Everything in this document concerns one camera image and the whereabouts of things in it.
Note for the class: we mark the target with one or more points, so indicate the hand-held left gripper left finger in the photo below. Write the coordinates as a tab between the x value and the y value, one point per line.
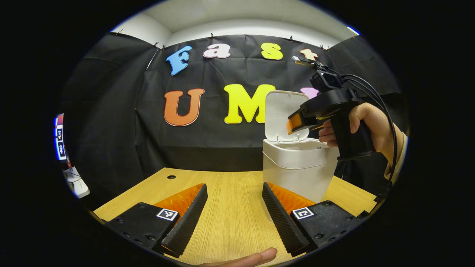
189	222

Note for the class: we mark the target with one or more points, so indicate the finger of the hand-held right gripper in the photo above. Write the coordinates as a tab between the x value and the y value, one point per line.
295	124

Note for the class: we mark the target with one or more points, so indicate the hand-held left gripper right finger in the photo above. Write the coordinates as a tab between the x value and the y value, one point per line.
279	220

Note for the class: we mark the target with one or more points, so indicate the white desktop garbage bin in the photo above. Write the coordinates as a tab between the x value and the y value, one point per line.
297	167

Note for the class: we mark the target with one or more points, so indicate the wooden desktop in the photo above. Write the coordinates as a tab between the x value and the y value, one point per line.
230	207

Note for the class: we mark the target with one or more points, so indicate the small ceiling light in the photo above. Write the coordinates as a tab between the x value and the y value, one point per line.
352	30

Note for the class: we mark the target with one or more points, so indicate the white side table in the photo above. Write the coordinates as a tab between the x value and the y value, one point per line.
78	185

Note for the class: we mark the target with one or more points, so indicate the black backdrop cloth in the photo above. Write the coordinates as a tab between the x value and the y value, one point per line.
111	122

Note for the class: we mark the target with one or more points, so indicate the computer monitor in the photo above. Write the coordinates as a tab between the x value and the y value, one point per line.
60	137

